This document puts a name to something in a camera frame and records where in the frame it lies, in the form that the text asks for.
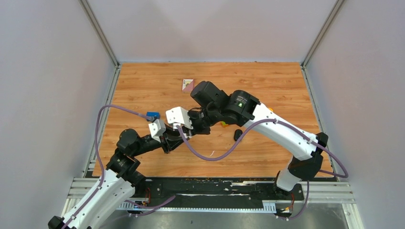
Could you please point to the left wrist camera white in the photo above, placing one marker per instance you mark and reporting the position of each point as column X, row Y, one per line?
column 157, row 128

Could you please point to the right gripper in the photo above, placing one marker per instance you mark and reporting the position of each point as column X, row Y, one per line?
column 196, row 130

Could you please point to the black earbud charging case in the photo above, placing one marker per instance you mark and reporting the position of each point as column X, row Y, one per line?
column 237, row 134

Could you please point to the playing card box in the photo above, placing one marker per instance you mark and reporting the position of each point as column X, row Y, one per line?
column 187, row 85

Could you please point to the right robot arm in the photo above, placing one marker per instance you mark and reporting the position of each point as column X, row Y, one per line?
column 244, row 110

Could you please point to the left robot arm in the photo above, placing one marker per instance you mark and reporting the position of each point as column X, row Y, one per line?
column 118, row 183

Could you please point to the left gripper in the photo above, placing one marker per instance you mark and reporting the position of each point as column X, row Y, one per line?
column 171, row 140

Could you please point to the blue small object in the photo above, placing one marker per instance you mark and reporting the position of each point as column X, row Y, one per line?
column 152, row 116

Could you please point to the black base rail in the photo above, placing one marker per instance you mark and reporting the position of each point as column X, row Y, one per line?
column 212, row 193

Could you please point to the orange toy piece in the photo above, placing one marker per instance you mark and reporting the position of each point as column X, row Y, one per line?
column 224, row 124

